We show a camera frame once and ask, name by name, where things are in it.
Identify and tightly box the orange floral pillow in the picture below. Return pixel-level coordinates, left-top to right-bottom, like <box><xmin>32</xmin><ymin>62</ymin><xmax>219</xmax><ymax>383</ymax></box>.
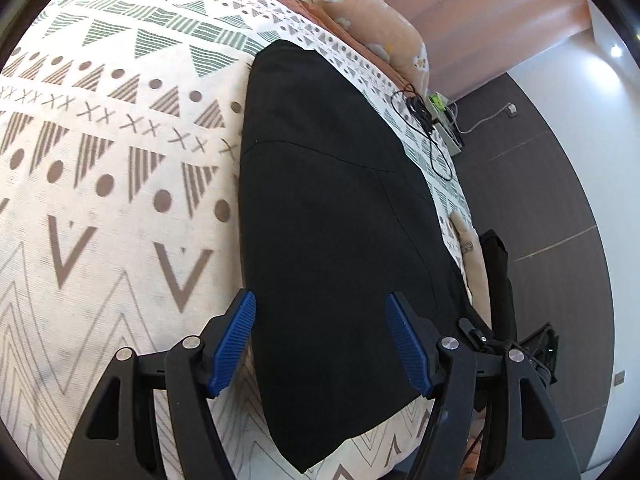
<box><xmin>310</xmin><ymin>0</ymin><xmax>431</xmax><ymax>96</ymax></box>

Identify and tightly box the beige nightstand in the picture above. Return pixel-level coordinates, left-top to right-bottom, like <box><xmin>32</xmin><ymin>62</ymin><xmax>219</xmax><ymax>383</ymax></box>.
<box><xmin>427</xmin><ymin>92</ymin><xmax>466</xmax><ymax>156</ymax></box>

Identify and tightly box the black garment with yellow logo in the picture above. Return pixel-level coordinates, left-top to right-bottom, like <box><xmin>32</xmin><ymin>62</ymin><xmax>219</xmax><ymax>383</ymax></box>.
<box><xmin>235</xmin><ymin>39</ymin><xmax>493</xmax><ymax>476</ymax></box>

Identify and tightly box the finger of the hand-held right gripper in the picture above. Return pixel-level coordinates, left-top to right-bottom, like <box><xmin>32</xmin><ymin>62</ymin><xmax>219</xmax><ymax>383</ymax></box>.
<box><xmin>457</xmin><ymin>317</ymin><xmax>501</xmax><ymax>353</ymax></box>

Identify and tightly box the patterned bed sheet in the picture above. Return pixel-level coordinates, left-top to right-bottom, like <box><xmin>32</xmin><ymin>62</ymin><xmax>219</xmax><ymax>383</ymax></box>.
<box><xmin>0</xmin><ymin>0</ymin><xmax>476</xmax><ymax>480</ymax></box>

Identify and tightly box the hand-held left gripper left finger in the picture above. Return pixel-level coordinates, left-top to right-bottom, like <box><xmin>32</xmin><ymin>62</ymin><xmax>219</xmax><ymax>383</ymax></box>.
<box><xmin>59</xmin><ymin>289</ymin><xmax>258</xmax><ymax>480</ymax></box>

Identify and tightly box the pink curtain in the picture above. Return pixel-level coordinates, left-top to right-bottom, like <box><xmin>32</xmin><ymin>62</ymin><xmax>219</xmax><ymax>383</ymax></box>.
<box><xmin>357</xmin><ymin>0</ymin><xmax>591</xmax><ymax>103</ymax></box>

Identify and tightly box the black charger cable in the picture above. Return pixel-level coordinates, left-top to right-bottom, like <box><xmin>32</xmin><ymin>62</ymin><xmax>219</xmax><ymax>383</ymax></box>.
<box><xmin>390</xmin><ymin>85</ymin><xmax>456</xmax><ymax>181</ymax></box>

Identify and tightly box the person's right hand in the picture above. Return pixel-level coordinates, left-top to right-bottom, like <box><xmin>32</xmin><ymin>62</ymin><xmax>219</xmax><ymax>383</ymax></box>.
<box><xmin>449</xmin><ymin>210</ymin><xmax>487</xmax><ymax>306</ymax></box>

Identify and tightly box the white cable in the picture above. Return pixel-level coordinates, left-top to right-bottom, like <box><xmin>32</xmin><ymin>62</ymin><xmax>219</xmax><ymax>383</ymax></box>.
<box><xmin>450</xmin><ymin>102</ymin><xmax>521</xmax><ymax>136</ymax></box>

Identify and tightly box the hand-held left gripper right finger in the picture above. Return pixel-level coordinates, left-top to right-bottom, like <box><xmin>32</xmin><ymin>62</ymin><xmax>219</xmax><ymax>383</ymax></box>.
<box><xmin>385</xmin><ymin>292</ymin><xmax>583</xmax><ymax>480</ymax></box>

